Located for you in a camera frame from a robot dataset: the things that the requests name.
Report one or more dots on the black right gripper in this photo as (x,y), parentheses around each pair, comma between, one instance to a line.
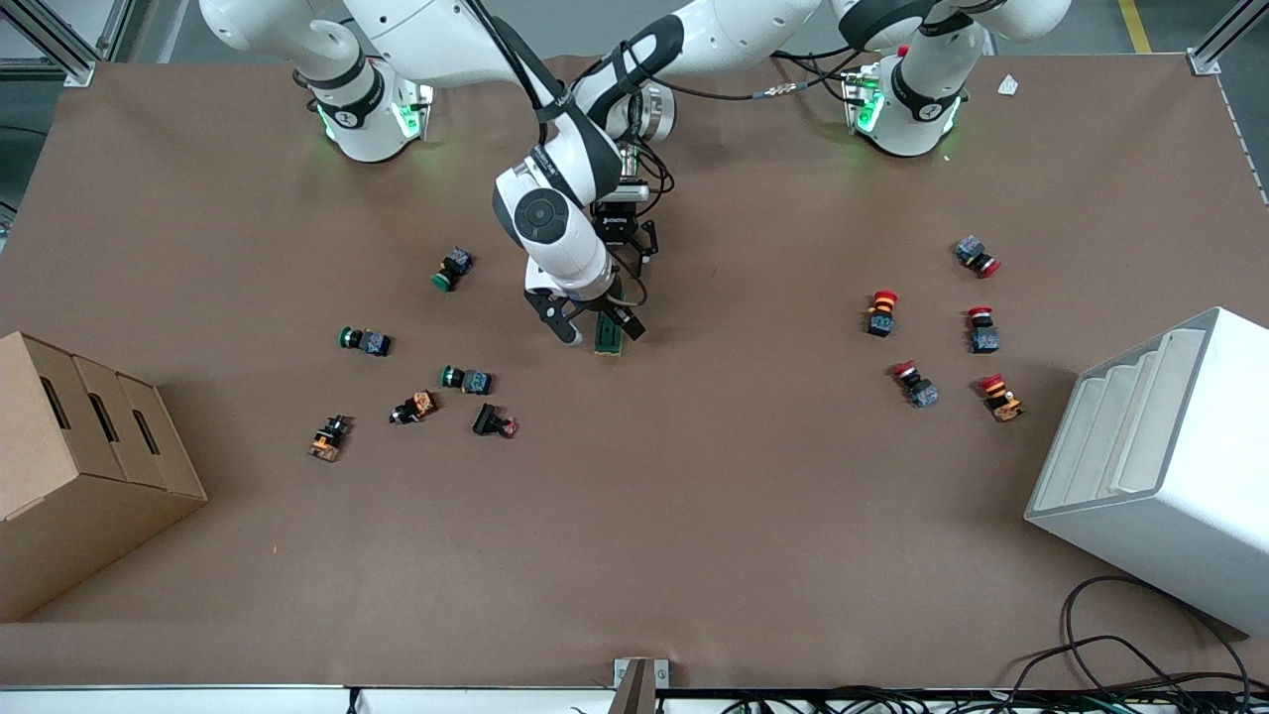
(622,316)

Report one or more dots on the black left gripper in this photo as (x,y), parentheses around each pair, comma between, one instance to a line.
(617,225)

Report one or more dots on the green load switch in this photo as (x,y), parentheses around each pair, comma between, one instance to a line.
(608,339)

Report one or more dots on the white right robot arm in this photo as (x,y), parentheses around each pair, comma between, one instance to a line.
(555,218)

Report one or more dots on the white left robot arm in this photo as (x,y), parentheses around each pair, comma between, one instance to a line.
(917,104)

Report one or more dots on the green push button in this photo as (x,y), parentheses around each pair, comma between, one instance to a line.
(466,379)
(453,269)
(365,340)

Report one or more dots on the red emergency button orange block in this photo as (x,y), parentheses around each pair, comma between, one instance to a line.
(881,312)
(1001,397)

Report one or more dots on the red emergency button grey block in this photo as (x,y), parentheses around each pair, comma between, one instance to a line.
(977,256)
(982,332)
(916,385)

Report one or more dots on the white paper scrap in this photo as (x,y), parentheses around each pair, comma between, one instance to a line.
(1008,85)

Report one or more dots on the brown cardboard box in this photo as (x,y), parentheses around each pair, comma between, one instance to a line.
(79,496)

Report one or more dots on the white foam box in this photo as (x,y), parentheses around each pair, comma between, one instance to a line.
(1170,516)

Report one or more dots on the black switch with red lamp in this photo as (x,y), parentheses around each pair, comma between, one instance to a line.
(491,420)

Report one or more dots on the black orange selector switch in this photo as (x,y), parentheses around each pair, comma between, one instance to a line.
(329,437)
(414,407)

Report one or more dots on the grey metal bracket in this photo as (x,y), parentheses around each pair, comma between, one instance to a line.
(639,684)

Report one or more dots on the white table edge rail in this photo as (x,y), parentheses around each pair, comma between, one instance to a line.
(198,700)

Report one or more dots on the aluminium frame profile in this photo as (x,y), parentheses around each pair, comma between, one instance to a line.
(1214,50)
(50,45)

